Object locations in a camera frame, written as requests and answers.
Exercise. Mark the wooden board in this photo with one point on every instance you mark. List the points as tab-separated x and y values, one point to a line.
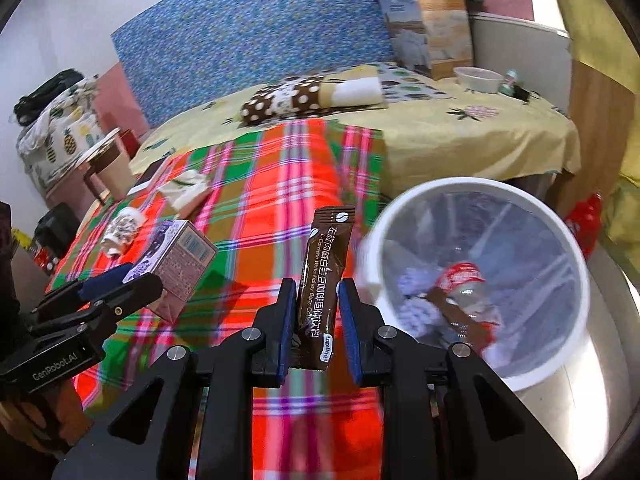
595	125

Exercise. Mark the pink plastic bin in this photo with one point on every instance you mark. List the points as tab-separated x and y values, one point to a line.
70	190

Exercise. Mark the black appliance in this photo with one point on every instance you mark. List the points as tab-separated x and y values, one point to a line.
55	232

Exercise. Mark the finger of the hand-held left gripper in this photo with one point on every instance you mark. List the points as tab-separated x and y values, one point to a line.
102	282
135	292

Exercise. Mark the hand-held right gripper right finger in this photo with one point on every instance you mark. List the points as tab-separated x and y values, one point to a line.
348	335

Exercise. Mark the brown polka dot pillow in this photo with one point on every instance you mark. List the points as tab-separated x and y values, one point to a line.
280	100

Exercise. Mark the printed paper bag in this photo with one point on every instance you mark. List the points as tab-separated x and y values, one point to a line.
430	35

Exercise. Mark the yellow curtain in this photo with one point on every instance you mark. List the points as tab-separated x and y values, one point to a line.
622	210

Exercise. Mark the pineapple printed cloth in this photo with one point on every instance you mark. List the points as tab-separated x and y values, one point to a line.
60	140

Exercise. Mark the brown sachet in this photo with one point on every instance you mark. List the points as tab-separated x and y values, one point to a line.
325	280
457	317

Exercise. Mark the blue patterned headboard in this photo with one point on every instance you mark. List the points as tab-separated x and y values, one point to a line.
275	35

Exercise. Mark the white phone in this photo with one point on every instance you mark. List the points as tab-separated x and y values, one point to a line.
145	180

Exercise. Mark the white cabinet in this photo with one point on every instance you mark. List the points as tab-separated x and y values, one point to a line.
520	55

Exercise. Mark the small green bottle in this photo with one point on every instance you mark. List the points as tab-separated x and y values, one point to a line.
509	84

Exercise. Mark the white trash bin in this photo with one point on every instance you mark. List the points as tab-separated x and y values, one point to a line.
380	260

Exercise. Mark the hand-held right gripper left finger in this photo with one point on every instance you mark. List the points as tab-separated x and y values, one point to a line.
286	335

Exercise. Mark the yellow bedsheet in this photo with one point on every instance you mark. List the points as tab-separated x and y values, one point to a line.
450	135

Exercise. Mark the person's left hand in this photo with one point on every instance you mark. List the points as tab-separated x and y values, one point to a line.
40	420

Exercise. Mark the crumpled beige paper wrapper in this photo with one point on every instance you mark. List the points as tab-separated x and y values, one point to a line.
185	192

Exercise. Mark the white plastic bowl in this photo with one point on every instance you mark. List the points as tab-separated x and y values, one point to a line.
477	79

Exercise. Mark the yellow white folded cloth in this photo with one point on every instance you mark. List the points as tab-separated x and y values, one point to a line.
355	90

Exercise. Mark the red plastic bag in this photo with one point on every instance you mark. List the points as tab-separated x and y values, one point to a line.
585	222

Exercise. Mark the purple carton box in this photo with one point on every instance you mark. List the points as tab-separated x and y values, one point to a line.
175	265

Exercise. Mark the plaid blanket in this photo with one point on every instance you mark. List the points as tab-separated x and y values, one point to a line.
260	185

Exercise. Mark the plastic bottle red label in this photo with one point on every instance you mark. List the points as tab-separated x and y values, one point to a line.
465	277

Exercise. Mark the black bag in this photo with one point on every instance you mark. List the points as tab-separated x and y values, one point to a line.
47	92

